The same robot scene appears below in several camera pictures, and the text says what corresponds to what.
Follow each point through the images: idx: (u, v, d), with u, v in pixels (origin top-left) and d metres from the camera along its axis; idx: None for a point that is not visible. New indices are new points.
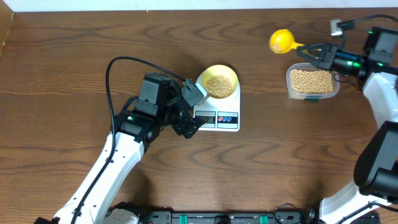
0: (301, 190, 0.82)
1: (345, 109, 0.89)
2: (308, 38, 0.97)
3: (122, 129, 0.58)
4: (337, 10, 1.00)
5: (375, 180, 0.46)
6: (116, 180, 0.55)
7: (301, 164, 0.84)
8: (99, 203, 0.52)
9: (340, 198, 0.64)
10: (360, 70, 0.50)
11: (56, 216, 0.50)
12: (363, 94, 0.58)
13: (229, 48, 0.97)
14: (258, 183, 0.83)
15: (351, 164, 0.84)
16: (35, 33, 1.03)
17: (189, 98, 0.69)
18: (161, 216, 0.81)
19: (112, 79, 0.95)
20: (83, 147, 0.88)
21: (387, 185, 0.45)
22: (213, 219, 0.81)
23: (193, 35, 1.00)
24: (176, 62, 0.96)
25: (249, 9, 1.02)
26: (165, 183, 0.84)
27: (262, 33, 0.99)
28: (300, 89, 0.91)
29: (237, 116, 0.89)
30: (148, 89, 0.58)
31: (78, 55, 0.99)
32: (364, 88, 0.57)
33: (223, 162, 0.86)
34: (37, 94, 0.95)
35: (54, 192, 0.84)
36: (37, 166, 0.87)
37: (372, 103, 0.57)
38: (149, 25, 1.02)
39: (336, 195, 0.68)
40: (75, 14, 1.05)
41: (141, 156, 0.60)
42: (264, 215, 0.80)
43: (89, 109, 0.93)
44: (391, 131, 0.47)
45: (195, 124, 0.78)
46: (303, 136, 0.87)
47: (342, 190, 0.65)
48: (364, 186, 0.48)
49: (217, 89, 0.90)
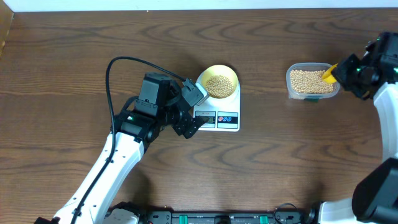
0: (301, 190, 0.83)
1: (345, 109, 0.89)
2: (308, 38, 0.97)
3: (122, 129, 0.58)
4: (338, 10, 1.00)
5: (375, 211, 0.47)
6: (116, 180, 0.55)
7: (301, 164, 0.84)
8: (99, 203, 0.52)
9: (339, 210, 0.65)
10: (374, 74, 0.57)
11: (56, 216, 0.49)
12: (374, 104, 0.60)
13: (229, 48, 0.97)
14: (258, 183, 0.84)
15: (351, 165, 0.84)
16: (36, 33, 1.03)
17: (189, 98, 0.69)
18: (161, 216, 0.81)
19: (112, 79, 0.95)
20: (83, 147, 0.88)
21: (386, 217, 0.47)
22: (213, 219, 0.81)
23: (193, 35, 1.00)
24: (176, 62, 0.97)
25: (249, 9, 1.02)
26: (165, 183, 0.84)
27: (262, 33, 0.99)
28: (300, 89, 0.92)
29: (237, 116, 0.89)
30: (148, 89, 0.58)
31: (79, 55, 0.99)
32: (375, 101, 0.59)
33: (223, 162, 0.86)
34: (37, 94, 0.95)
35: (54, 192, 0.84)
36: (37, 166, 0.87)
37: (381, 121, 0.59)
38: (149, 25, 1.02)
39: (336, 203, 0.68)
40: (75, 14, 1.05)
41: (141, 156, 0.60)
42: (264, 215, 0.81)
43: (89, 109, 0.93)
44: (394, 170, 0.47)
45: (195, 124, 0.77)
46: (303, 136, 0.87)
47: (342, 203, 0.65)
48: (365, 218, 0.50)
49: (217, 89, 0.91)
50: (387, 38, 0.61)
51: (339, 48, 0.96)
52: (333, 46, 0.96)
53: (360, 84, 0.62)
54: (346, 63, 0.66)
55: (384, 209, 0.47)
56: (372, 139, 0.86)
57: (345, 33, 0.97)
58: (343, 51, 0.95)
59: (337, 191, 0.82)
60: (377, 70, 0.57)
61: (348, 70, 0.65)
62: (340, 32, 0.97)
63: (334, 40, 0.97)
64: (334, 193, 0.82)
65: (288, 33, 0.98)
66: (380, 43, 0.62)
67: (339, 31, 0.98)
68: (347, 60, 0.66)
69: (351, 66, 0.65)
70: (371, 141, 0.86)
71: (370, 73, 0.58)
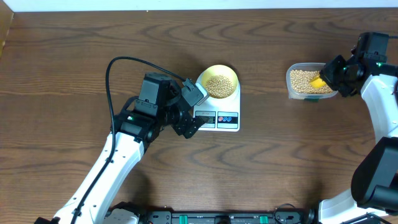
0: (301, 190, 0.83)
1: (345, 109, 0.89)
2: (308, 38, 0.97)
3: (122, 129, 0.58)
4: (337, 10, 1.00)
5: (374, 194, 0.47)
6: (116, 180, 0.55)
7: (301, 164, 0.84)
8: (98, 203, 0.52)
9: (336, 205, 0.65)
10: (358, 70, 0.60)
11: (56, 216, 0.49)
12: (362, 97, 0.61)
13: (229, 48, 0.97)
14: (258, 183, 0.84)
15: (351, 165, 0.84)
16: (36, 33, 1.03)
17: (189, 98, 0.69)
18: (161, 216, 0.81)
19: (112, 79, 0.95)
20: (83, 147, 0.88)
21: (387, 199, 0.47)
22: (212, 219, 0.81)
23: (193, 36, 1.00)
24: (176, 62, 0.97)
25: (249, 9, 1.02)
26: (165, 183, 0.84)
27: (262, 33, 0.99)
28: (300, 89, 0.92)
29: (237, 116, 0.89)
30: (148, 89, 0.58)
31: (78, 55, 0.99)
32: (362, 92, 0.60)
33: (223, 162, 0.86)
34: (37, 94, 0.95)
35: (54, 192, 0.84)
36: (37, 166, 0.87)
37: (370, 109, 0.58)
38: (149, 25, 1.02)
39: (335, 198, 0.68)
40: (75, 14, 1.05)
41: (141, 156, 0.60)
42: (264, 215, 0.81)
43: (89, 109, 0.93)
44: (388, 148, 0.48)
45: (195, 124, 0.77)
46: (303, 136, 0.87)
47: (341, 196, 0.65)
48: (364, 203, 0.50)
49: (217, 89, 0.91)
50: (367, 37, 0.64)
51: (339, 48, 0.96)
52: (333, 47, 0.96)
53: (346, 82, 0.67)
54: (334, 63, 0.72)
55: (382, 191, 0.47)
56: (372, 139, 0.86)
57: (344, 33, 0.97)
58: (342, 51, 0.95)
59: (336, 191, 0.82)
60: (361, 66, 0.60)
61: (336, 70, 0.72)
62: (340, 32, 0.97)
63: (334, 40, 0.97)
64: (334, 193, 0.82)
65: (288, 33, 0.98)
66: (362, 42, 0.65)
67: (339, 31, 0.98)
68: (335, 61, 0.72)
69: (339, 66, 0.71)
70: (371, 141, 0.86)
71: (355, 70, 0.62)
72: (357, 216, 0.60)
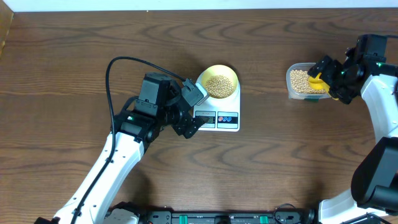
0: (301, 190, 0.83)
1: (345, 109, 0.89)
2: (308, 38, 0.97)
3: (122, 129, 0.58)
4: (337, 10, 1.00)
5: (374, 194, 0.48)
6: (116, 180, 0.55)
7: (301, 164, 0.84)
8: (98, 203, 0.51)
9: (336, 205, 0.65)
10: (359, 70, 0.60)
11: (56, 216, 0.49)
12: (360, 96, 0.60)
13: (229, 48, 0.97)
14: (258, 183, 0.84)
15: (351, 164, 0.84)
16: (36, 33, 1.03)
17: (189, 98, 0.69)
18: (161, 216, 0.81)
19: (112, 79, 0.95)
20: (83, 147, 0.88)
21: (386, 198, 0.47)
22: (212, 219, 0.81)
23: (193, 36, 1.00)
24: (176, 62, 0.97)
25: (249, 9, 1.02)
26: (165, 183, 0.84)
27: (262, 33, 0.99)
28: (300, 89, 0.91)
29: (237, 116, 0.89)
30: (149, 89, 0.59)
31: (78, 55, 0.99)
32: (362, 91, 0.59)
33: (223, 162, 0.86)
34: (37, 94, 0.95)
35: (54, 192, 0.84)
36: (37, 166, 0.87)
37: (370, 109, 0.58)
38: (149, 25, 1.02)
39: (335, 198, 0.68)
40: (76, 14, 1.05)
41: (141, 156, 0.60)
42: (264, 215, 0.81)
43: (89, 109, 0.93)
44: (389, 149, 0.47)
45: (195, 124, 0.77)
46: (303, 136, 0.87)
47: (341, 196, 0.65)
48: (364, 202, 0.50)
49: (217, 89, 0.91)
50: (365, 38, 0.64)
51: (339, 48, 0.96)
52: (333, 47, 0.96)
53: (346, 85, 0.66)
54: (330, 65, 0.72)
55: (382, 191, 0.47)
56: (372, 139, 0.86)
57: (344, 33, 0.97)
58: (342, 51, 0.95)
59: (336, 191, 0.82)
60: (362, 67, 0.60)
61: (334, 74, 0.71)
62: (340, 32, 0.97)
63: (334, 39, 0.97)
64: (334, 193, 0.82)
65: (288, 33, 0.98)
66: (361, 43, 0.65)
67: (339, 31, 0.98)
68: (331, 66, 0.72)
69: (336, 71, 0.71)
70: (371, 141, 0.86)
71: (356, 70, 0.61)
72: (358, 216, 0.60)
